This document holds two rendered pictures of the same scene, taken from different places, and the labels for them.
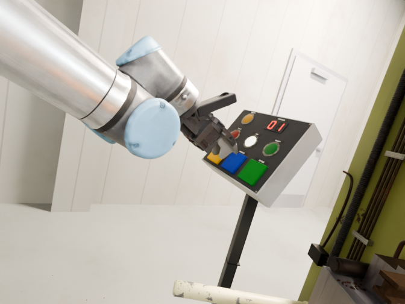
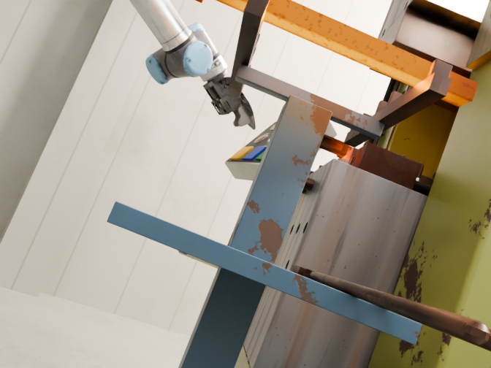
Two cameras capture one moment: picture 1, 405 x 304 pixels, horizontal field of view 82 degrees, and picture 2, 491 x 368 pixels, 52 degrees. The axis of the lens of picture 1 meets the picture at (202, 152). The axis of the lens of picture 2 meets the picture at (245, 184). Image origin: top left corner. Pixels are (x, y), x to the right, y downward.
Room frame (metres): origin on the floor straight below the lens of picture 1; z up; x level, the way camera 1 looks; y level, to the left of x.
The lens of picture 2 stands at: (-0.93, -0.29, 0.67)
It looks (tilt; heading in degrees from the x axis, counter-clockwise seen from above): 7 degrees up; 6
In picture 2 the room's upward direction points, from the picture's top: 22 degrees clockwise
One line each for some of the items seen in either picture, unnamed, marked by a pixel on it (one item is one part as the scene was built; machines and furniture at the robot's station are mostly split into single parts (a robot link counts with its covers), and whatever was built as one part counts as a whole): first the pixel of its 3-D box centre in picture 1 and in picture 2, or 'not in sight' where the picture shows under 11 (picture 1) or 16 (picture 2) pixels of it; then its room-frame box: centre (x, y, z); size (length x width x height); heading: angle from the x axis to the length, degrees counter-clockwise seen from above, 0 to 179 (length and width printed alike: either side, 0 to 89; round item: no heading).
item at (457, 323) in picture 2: not in sight; (348, 288); (-0.38, -0.38, 0.68); 0.60 x 0.04 x 0.01; 6
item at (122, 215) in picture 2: not in sight; (246, 261); (-0.27, -0.27, 0.66); 0.40 x 0.30 x 0.02; 8
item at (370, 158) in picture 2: not in sight; (383, 169); (0.14, -0.45, 0.95); 0.12 x 0.09 x 0.07; 97
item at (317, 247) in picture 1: (317, 254); not in sight; (0.70, -0.45, 0.80); 0.06 x 0.03 x 0.04; 7
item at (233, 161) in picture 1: (234, 162); (255, 154); (0.79, -0.12, 1.01); 0.07 x 0.05 x 0.07; 32
